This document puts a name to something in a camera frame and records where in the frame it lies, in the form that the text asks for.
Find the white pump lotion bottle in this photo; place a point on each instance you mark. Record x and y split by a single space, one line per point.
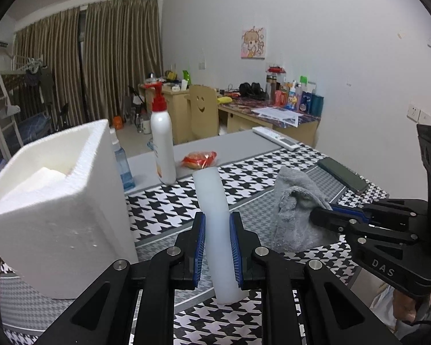
162 136

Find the houndstooth table mat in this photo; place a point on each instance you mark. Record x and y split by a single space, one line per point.
157 215

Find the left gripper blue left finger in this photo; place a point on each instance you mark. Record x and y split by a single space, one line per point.
199 248

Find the grey cloth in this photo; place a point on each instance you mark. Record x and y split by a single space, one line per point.
295 195

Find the black phone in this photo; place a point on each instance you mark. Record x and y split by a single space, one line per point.
345 176

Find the red packaged bread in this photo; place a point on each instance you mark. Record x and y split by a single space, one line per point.
199 160

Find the white styrofoam box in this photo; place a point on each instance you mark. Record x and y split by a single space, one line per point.
59 239

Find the blue spray bottle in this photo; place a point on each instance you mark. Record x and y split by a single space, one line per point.
122 162

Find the anime girl wall poster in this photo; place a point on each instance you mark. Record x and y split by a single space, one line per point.
253 43

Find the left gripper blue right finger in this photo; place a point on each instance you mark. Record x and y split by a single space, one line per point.
236 253

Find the white papers on desk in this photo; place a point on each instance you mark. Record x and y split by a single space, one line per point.
279 114

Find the orange floor container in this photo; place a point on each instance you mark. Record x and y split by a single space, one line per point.
118 122

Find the white remote control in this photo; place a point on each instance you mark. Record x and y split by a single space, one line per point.
277 138

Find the wall power socket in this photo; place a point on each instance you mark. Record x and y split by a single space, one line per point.
417 115

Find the white foam strip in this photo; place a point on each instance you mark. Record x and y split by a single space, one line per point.
213 203

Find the light wooden desk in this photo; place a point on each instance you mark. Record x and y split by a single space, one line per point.
230 118

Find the wooden smiley chair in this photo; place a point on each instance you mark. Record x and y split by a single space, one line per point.
204 111

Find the metal bunk bed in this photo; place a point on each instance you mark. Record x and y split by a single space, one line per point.
17 72

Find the toiletry bottles cluster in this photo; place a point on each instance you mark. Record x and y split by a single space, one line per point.
296 95

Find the white air conditioner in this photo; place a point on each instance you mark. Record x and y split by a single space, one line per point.
7 25

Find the brown curtains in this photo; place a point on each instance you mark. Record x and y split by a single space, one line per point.
95 55

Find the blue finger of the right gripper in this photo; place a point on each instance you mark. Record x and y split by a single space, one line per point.
354 212
331 220

